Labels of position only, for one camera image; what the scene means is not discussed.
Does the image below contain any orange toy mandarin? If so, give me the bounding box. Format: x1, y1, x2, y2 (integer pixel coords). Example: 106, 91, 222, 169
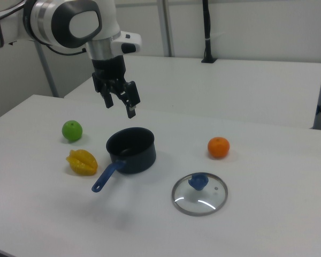
207, 137, 231, 159

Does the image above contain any glass lid with blue knob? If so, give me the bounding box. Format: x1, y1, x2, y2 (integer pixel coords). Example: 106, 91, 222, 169
171, 172, 228, 217

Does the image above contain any yellow toy starfruit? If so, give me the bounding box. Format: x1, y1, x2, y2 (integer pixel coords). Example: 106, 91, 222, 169
65, 149, 99, 176

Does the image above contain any green toy apple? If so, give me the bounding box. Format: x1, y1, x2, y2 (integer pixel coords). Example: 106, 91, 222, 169
62, 120, 83, 142

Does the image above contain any grey metal frame post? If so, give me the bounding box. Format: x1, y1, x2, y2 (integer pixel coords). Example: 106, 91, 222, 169
34, 42, 60, 98
157, 0, 175, 57

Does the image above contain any dark pot with blue handle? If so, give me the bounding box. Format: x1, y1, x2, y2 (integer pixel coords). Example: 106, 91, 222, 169
91, 127, 157, 193

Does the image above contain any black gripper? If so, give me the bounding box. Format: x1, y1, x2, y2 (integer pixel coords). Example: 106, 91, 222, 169
91, 55, 142, 119

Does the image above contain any black camera pole with clamp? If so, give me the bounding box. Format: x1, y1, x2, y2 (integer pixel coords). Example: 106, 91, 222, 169
201, 0, 218, 64

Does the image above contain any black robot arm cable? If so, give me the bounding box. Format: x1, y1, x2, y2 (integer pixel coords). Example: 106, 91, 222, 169
44, 44, 87, 56

